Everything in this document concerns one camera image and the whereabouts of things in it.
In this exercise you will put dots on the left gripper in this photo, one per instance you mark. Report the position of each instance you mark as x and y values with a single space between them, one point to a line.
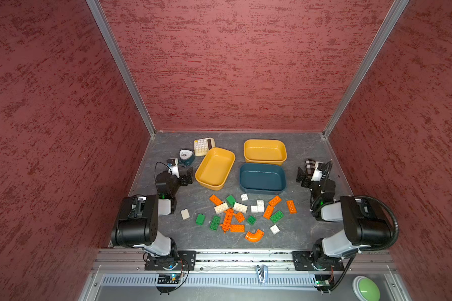
182 177

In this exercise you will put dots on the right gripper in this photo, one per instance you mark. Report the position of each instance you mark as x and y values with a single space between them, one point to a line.
301 175

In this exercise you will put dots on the orange 2x3 lego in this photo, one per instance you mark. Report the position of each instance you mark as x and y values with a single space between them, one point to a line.
291 206
268 212
215 200
275 201

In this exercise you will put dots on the white small lego brick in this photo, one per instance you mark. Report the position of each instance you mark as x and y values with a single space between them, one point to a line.
185 214

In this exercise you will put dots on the green small lego brick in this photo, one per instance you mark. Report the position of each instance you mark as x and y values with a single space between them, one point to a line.
200 219

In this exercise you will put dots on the white 2x4 lego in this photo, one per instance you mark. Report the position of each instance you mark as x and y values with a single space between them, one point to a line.
240 208
221 208

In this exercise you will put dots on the green cube lego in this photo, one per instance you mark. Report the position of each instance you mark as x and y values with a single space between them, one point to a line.
231 201

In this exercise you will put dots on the green 2x4 lego plate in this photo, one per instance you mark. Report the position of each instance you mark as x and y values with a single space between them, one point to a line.
215 223

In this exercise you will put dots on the orange long lego chassis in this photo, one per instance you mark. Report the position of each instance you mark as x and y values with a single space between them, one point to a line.
226 225

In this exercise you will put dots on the small orange lego brick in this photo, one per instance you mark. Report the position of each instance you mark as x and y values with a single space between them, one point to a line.
239 217

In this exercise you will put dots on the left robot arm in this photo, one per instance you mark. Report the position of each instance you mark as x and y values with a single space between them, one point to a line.
136 225

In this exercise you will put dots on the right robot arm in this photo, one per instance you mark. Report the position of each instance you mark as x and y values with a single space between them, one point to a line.
368 223

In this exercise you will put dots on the small teal alarm clock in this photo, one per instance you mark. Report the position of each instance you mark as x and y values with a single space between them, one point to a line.
186 157

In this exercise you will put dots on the plaid checkered pouch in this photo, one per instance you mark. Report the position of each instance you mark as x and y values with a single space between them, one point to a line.
310 166

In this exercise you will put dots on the yellow tub left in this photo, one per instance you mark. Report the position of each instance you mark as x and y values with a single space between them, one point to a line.
215 168

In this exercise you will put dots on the yellow tub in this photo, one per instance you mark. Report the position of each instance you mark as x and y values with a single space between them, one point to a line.
265 151
215 168

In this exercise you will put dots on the cream calculator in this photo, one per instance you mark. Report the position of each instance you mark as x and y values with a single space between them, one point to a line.
202 146

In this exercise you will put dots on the dark teal tub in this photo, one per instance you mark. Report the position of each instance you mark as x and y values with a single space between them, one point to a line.
262 178

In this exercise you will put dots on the yellow tub right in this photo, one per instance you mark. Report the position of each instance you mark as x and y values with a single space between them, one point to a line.
265 151

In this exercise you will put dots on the green 2x3 lego plate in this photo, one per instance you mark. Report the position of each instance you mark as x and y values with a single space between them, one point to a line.
276 217

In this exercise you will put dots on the white square lego lower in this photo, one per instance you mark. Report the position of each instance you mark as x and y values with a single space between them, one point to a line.
275 229

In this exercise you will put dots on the orange flat 2x4 lego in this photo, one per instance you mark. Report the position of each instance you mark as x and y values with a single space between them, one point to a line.
237 228

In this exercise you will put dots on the orange curved lego piece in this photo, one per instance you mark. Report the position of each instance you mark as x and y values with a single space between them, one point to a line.
254 237

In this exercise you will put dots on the metal clip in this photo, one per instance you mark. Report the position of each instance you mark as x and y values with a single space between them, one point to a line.
262 273

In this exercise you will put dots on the right circuit board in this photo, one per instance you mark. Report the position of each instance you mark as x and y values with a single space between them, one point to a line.
322 280

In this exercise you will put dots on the circuit board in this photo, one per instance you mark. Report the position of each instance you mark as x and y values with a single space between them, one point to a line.
322 280
168 279

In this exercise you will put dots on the left circuit board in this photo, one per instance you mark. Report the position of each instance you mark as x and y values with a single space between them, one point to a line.
168 279

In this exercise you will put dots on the green push button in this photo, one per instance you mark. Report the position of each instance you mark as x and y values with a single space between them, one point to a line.
365 289

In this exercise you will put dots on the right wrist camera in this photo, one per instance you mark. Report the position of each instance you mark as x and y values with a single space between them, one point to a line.
318 172

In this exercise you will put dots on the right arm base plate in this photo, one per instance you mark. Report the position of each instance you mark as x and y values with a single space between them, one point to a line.
308 261

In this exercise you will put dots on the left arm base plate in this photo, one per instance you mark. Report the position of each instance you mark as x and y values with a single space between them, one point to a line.
183 260

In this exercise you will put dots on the aluminium front rail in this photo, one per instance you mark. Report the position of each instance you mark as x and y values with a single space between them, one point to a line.
230 260

